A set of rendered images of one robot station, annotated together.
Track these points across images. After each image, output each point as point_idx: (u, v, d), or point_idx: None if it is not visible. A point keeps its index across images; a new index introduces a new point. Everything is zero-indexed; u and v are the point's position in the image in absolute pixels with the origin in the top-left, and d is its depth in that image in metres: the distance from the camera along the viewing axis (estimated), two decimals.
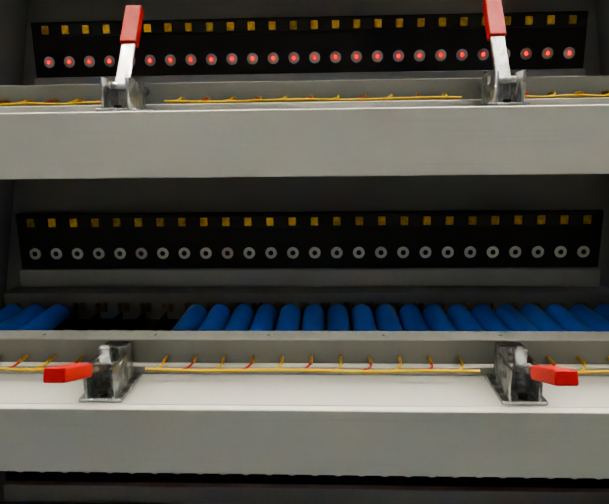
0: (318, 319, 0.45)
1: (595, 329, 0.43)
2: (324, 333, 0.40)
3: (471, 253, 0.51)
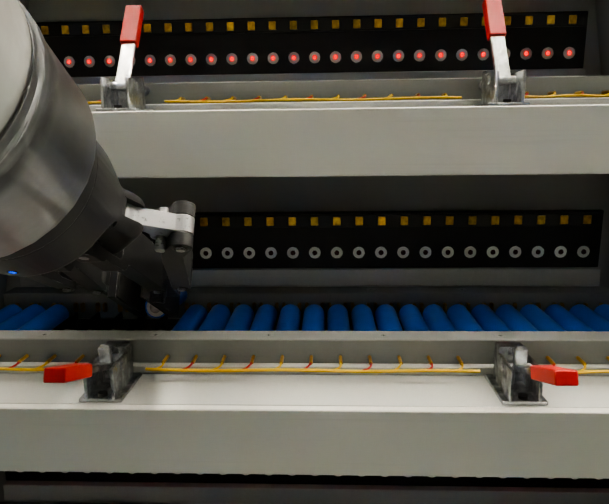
0: (318, 319, 0.45)
1: (595, 329, 0.43)
2: (324, 333, 0.40)
3: (471, 253, 0.51)
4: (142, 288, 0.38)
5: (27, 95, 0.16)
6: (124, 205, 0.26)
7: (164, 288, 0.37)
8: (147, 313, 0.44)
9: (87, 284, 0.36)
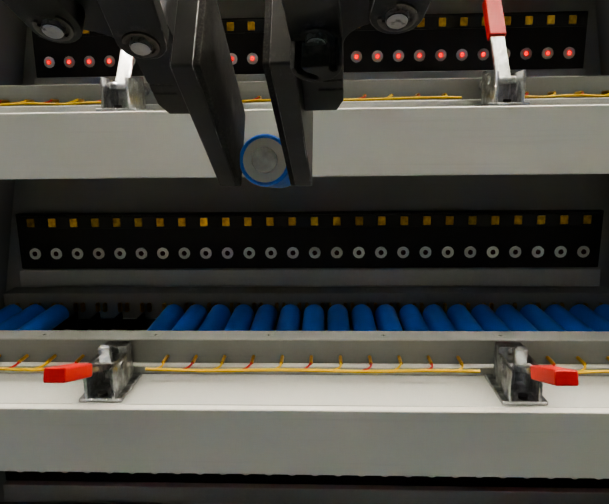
0: (318, 319, 0.45)
1: (595, 329, 0.43)
2: (324, 333, 0.40)
3: (471, 253, 0.51)
4: (267, 43, 0.13)
5: None
6: None
7: (341, 23, 0.12)
8: None
9: None
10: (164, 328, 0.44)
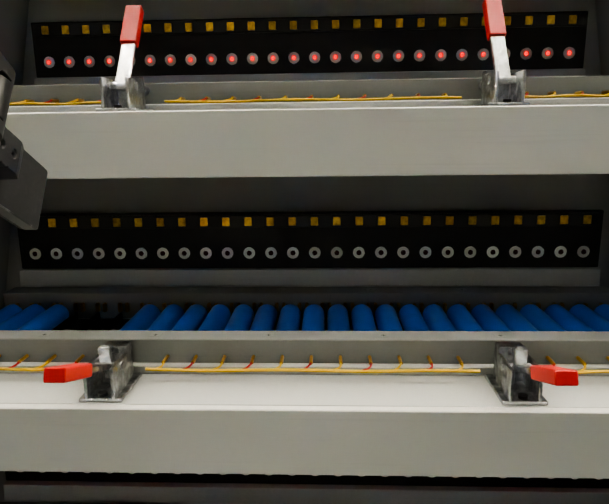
0: (318, 319, 0.45)
1: (595, 329, 0.43)
2: (324, 333, 0.40)
3: (471, 253, 0.51)
4: None
5: None
6: None
7: None
8: None
9: None
10: (164, 328, 0.44)
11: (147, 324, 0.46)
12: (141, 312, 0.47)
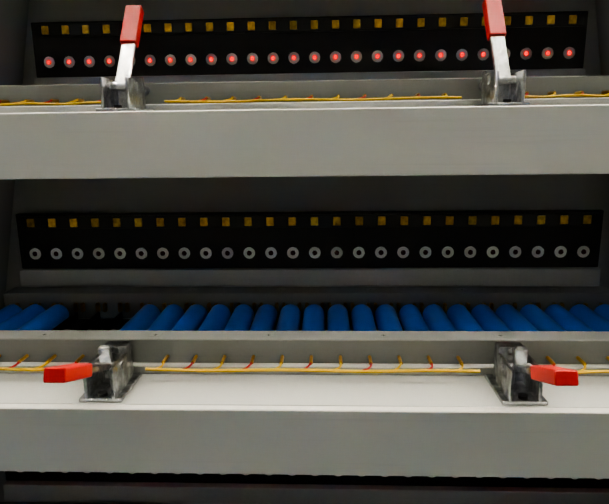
0: (318, 319, 0.45)
1: (595, 329, 0.43)
2: (324, 333, 0.40)
3: (471, 253, 0.51)
4: None
5: None
6: None
7: None
8: None
9: None
10: (164, 328, 0.44)
11: (147, 324, 0.46)
12: (141, 312, 0.47)
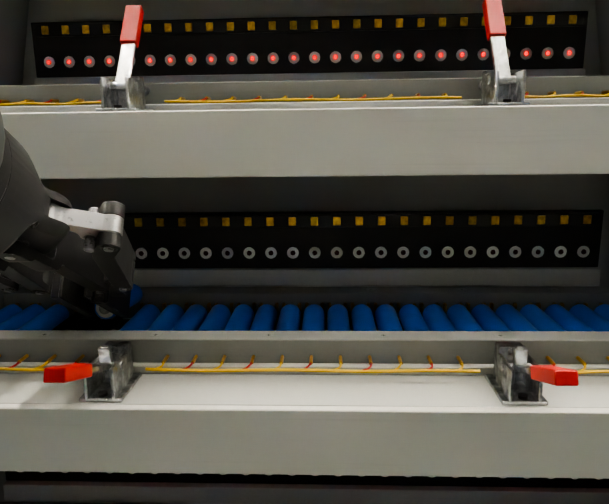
0: (318, 319, 0.45)
1: (595, 329, 0.43)
2: (324, 333, 0.40)
3: (471, 253, 0.51)
4: (85, 288, 0.38)
5: None
6: (47, 205, 0.27)
7: (106, 288, 0.37)
8: None
9: (27, 284, 0.36)
10: (164, 328, 0.44)
11: (147, 324, 0.46)
12: (141, 312, 0.47)
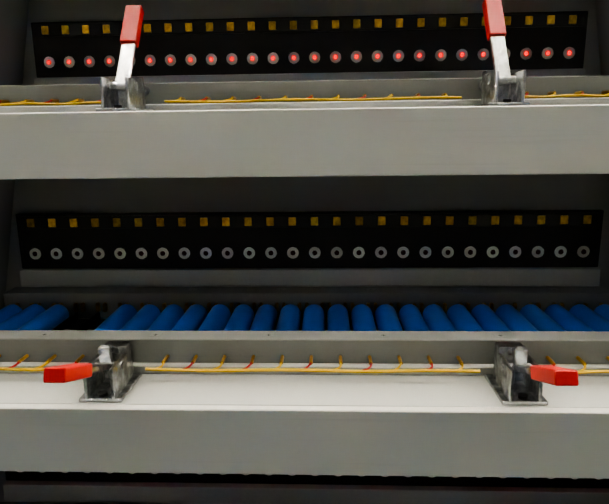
0: (318, 319, 0.45)
1: (595, 329, 0.43)
2: (324, 333, 0.40)
3: (471, 253, 0.51)
4: None
5: None
6: None
7: None
8: None
9: None
10: (164, 328, 0.44)
11: (147, 323, 0.46)
12: (140, 312, 0.47)
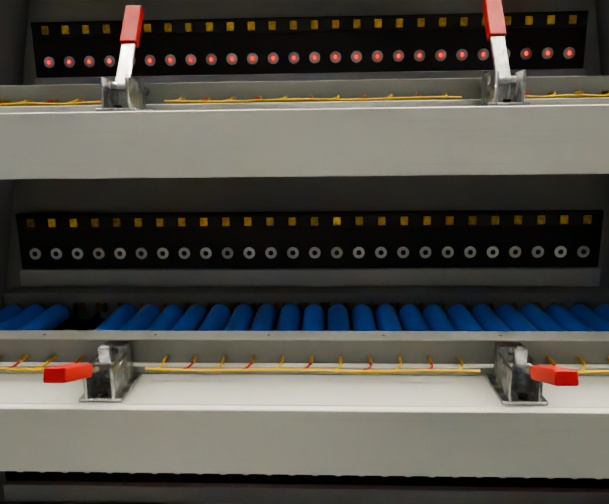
0: (318, 319, 0.45)
1: (595, 329, 0.43)
2: (324, 333, 0.40)
3: (471, 253, 0.51)
4: None
5: None
6: None
7: None
8: None
9: None
10: (164, 328, 0.44)
11: (147, 323, 0.46)
12: (140, 312, 0.47)
